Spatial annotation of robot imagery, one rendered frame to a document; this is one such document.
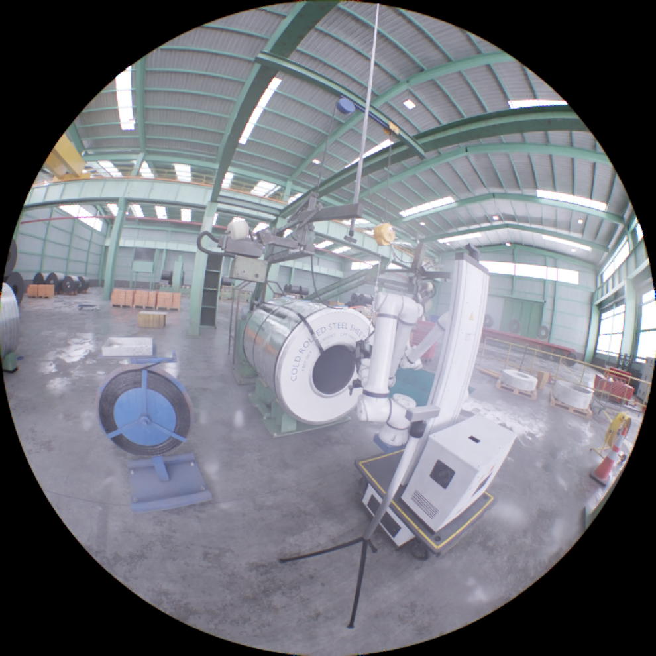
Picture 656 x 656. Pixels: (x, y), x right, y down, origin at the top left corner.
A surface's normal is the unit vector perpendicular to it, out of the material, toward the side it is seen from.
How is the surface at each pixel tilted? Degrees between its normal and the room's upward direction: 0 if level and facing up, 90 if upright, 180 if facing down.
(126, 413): 90
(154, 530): 0
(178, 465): 0
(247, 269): 89
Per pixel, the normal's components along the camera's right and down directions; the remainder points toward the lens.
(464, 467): -0.91, -0.08
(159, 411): 0.69, 0.19
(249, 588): 0.14, -0.98
